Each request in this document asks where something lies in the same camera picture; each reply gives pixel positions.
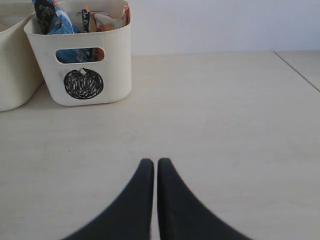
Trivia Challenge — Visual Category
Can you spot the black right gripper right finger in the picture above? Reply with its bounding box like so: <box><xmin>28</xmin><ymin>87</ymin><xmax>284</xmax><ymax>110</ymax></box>
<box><xmin>157</xmin><ymin>158</ymin><xmax>249</xmax><ymax>240</ymax></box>

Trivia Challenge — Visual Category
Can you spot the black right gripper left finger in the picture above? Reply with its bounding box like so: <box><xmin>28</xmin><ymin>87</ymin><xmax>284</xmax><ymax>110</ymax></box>
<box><xmin>66</xmin><ymin>158</ymin><xmax>154</xmax><ymax>240</ymax></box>

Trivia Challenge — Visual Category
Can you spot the orange noodle snack bag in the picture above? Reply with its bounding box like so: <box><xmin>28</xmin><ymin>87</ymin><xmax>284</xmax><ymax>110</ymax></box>
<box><xmin>80</xmin><ymin>4</ymin><xmax>130</xmax><ymax>62</ymax></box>

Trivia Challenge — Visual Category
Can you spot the blue noodle snack bag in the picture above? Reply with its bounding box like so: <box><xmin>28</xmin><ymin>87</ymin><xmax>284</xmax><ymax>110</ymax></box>
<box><xmin>32</xmin><ymin>0</ymin><xmax>89</xmax><ymax>64</ymax></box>

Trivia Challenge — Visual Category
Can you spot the cream bin with circle mark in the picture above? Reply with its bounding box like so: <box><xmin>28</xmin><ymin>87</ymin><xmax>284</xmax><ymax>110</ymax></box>
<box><xmin>24</xmin><ymin>0</ymin><xmax>132</xmax><ymax>106</ymax></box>

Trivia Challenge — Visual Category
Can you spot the cream bin with square mark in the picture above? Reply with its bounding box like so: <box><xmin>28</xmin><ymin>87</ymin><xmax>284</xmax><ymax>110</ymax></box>
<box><xmin>0</xmin><ymin>1</ymin><xmax>44</xmax><ymax>112</ymax></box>

